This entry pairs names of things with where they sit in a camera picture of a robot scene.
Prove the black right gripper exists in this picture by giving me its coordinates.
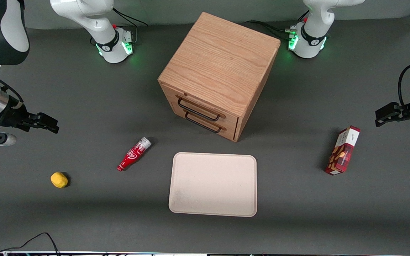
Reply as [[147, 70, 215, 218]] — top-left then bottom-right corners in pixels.
[[0, 103, 60, 134]]

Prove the wooden drawer under cabinet lid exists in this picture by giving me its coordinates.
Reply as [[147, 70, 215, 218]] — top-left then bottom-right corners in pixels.
[[162, 84, 240, 126]]

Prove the wooden drawer at cabinet base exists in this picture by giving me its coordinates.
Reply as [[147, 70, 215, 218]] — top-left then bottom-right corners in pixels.
[[171, 101, 238, 140]]

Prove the wooden drawer cabinet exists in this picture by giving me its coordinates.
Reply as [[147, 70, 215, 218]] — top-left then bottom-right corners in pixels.
[[158, 12, 281, 143]]

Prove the red cookie box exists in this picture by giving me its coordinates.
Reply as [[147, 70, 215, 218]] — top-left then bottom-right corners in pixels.
[[325, 126, 361, 176]]

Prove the yellow lemon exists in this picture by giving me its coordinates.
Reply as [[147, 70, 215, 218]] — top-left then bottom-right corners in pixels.
[[51, 172, 69, 188]]

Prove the red cola bottle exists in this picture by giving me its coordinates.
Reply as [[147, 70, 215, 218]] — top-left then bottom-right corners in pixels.
[[117, 137, 152, 172]]

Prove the beige plastic tray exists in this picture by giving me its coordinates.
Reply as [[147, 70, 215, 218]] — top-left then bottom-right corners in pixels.
[[168, 152, 258, 217]]

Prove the black cable looping onto mat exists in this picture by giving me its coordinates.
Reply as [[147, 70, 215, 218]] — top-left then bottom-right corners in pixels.
[[0, 224, 62, 256]]

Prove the black cable at right arm base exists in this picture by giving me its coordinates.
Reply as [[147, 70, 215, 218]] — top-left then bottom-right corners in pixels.
[[112, 7, 149, 45]]

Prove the black cable at arm base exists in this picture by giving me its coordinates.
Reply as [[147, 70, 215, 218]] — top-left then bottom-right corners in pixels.
[[112, 7, 149, 45], [244, 10, 310, 36]]

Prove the black metal drawer handle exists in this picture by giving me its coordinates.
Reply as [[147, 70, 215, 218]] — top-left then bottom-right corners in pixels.
[[177, 96, 226, 122], [185, 111, 227, 134]]

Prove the black cable at left arm base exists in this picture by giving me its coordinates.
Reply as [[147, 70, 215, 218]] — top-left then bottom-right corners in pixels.
[[244, 10, 310, 36]]

